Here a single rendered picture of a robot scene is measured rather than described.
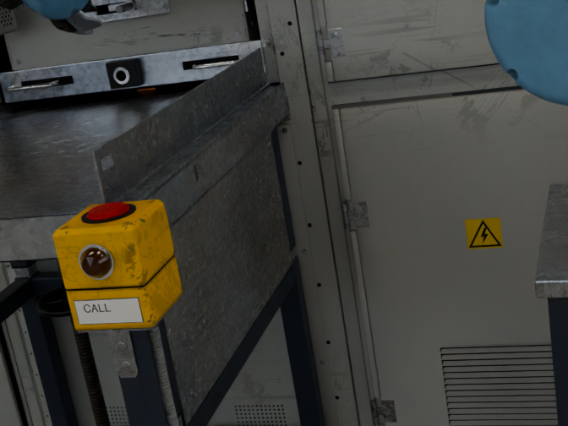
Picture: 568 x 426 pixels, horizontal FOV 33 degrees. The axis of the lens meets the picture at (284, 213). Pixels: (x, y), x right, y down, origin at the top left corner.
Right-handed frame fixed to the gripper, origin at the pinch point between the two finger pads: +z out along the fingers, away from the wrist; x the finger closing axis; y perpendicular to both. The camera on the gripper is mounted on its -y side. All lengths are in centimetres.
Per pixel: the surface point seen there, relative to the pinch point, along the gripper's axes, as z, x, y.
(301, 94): 18.8, -11.5, 33.0
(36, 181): -27.5, -35.8, 9.2
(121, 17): 13.7, 5.4, 0.0
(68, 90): 18.9, -5.5, -13.4
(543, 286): -39, -54, 74
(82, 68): 17.1, -2.3, -9.6
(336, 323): 41, -50, 33
